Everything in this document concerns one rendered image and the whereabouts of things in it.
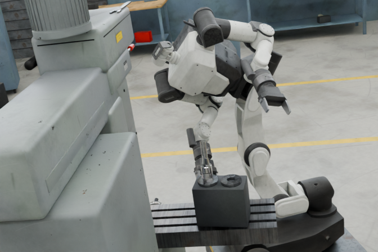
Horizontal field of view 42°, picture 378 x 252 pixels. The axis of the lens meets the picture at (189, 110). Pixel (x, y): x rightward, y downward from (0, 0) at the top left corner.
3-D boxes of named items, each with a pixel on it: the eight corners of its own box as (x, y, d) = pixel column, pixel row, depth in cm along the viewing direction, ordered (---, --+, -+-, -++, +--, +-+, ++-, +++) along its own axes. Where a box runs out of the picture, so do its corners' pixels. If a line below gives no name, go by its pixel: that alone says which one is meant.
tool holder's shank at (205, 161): (206, 167, 207) (203, 143, 203) (200, 166, 209) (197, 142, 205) (211, 163, 209) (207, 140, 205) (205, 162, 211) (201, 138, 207)
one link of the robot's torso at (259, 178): (284, 196, 288) (255, 129, 270) (299, 214, 270) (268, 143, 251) (261, 208, 288) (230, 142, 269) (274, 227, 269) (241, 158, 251)
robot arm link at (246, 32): (256, 40, 245) (216, 34, 235) (268, 19, 237) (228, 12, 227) (264, 55, 238) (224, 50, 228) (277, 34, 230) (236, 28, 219)
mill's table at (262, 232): (25, 225, 249) (21, 211, 247) (275, 212, 231) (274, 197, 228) (4, 255, 228) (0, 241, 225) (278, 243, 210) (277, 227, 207)
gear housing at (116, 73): (79, 74, 217) (73, 52, 213) (133, 69, 213) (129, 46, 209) (51, 102, 186) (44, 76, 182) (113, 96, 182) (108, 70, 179)
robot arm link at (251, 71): (264, 92, 215) (256, 75, 222) (276, 74, 208) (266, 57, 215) (242, 90, 210) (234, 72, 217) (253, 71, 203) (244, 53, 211)
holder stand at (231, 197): (202, 211, 226) (197, 172, 219) (251, 211, 220) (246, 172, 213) (197, 226, 215) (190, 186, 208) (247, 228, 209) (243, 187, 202)
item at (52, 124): (67, 108, 198) (55, 60, 191) (122, 103, 195) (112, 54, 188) (-38, 226, 125) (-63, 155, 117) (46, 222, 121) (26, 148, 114)
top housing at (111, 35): (79, 46, 222) (71, 10, 216) (136, 40, 218) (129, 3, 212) (38, 80, 178) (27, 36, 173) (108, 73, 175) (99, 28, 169)
